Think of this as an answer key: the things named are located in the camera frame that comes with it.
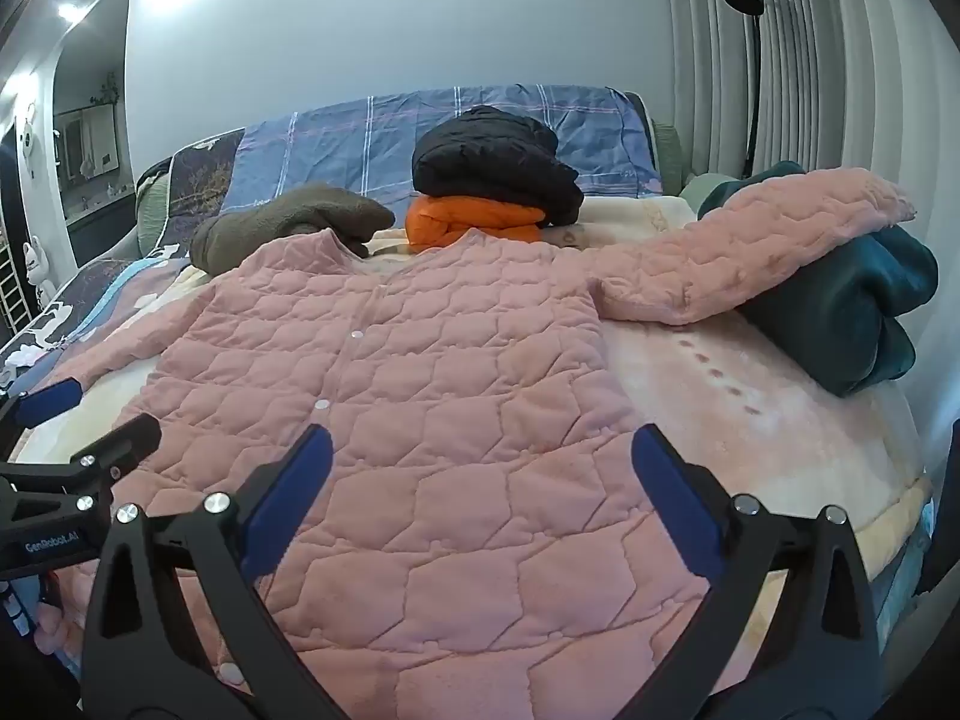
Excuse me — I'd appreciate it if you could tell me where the green pillow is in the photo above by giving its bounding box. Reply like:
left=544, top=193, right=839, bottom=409
left=649, top=118, right=743, bottom=203
left=135, top=157, right=175, bottom=256

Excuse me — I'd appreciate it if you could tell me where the dark floral pillow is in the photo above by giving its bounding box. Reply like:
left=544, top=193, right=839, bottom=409
left=166, top=127, right=248, bottom=245

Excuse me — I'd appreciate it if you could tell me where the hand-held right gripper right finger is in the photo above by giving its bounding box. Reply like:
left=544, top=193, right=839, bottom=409
left=630, top=424, right=883, bottom=720

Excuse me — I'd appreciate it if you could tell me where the white pleated curtain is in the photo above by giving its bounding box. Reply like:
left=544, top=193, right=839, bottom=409
left=663, top=0, right=960, bottom=428

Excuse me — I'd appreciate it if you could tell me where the white ladder rack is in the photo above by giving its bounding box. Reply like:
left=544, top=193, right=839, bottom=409
left=0, top=238, right=32, bottom=332

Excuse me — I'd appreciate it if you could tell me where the white cat figurine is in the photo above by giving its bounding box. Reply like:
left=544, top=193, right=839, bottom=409
left=21, top=235, right=59, bottom=302

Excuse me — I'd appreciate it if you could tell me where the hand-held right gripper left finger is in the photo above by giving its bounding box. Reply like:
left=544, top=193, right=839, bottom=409
left=81, top=424, right=353, bottom=720

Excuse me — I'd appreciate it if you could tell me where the teal folded garment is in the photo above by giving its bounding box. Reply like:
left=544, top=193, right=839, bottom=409
left=696, top=160, right=940, bottom=398

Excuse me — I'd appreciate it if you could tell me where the olive brown folded fleece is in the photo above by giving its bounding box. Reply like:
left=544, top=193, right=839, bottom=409
left=190, top=181, right=396, bottom=276

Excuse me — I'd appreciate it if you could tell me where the black floor lamp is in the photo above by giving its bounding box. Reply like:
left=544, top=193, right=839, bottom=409
left=721, top=0, right=767, bottom=178

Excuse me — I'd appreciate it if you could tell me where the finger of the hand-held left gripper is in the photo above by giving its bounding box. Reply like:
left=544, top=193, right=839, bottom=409
left=0, top=379, right=83, bottom=458
left=0, top=414, right=162, bottom=524

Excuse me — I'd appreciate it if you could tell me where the pink quilted jacket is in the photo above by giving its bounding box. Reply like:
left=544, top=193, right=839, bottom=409
left=34, top=167, right=920, bottom=698

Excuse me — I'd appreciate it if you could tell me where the blue plaid pillow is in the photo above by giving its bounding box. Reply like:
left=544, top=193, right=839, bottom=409
left=221, top=84, right=665, bottom=220

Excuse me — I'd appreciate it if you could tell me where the white wall figure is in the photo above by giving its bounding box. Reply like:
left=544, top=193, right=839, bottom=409
left=13, top=100, right=40, bottom=175

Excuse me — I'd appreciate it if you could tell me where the orange folded jacket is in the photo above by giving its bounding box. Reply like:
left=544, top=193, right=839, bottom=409
left=405, top=195, right=552, bottom=253

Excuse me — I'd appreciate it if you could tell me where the black folded puffer jacket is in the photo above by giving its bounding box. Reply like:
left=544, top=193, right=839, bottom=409
left=412, top=106, right=585, bottom=227

